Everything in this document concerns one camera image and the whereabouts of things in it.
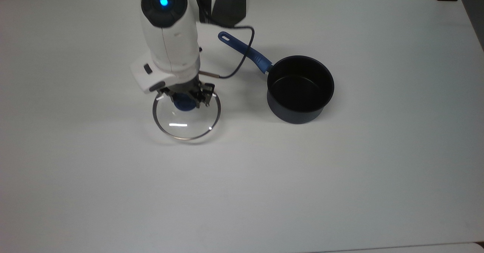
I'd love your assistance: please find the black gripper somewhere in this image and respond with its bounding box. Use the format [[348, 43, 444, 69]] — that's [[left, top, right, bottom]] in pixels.
[[155, 77, 216, 108]]

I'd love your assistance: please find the glass lid with blue knob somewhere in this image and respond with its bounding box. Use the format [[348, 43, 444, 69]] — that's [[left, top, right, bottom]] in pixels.
[[152, 90, 222, 141]]

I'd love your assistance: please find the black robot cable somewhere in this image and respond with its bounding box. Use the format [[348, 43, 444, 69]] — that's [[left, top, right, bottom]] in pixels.
[[196, 0, 255, 80]]

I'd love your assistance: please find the dark saucepan with blue handle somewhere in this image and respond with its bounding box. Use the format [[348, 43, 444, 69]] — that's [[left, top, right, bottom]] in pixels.
[[218, 32, 335, 124]]

